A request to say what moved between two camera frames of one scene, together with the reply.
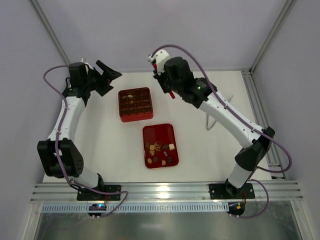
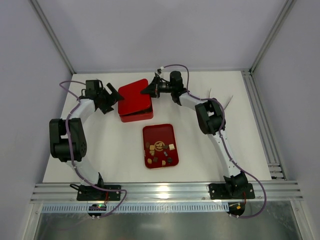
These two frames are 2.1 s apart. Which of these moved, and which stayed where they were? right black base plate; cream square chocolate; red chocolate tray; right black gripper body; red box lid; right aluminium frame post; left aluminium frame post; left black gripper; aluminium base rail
Moved: left black gripper; red box lid; right black gripper body
Stayed: right black base plate; left aluminium frame post; red chocolate tray; right aluminium frame post; cream square chocolate; aluminium base rail
